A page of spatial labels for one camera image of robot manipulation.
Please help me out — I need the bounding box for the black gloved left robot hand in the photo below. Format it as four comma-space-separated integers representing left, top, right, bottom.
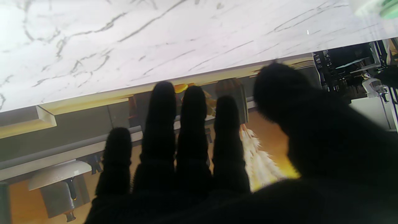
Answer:
375, 66, 398, 88

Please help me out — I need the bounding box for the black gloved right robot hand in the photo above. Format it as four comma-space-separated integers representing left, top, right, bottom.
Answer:
84, 62, 398, 224

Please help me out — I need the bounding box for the large green ring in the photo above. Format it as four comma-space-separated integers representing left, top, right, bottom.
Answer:
379, 0, 398, 20

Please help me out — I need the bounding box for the white Hanoi tower base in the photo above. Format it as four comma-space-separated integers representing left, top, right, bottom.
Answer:
354, 0, 398, 18

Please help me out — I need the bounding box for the white device on stand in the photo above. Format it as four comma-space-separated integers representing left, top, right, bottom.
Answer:
362, 77, 393, 132

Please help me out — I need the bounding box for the black equipment rack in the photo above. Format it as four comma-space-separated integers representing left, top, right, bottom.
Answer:
313, 41, 383, 94

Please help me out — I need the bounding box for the dark ribbed vase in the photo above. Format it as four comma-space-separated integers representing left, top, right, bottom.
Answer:
215, 78, 249, 125

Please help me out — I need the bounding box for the orange kitchen backdrop banner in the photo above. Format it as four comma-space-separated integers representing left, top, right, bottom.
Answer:
0, 56, 321, 224

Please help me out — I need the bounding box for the white bowl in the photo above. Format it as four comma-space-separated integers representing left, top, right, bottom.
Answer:
29, 160, 92, 191

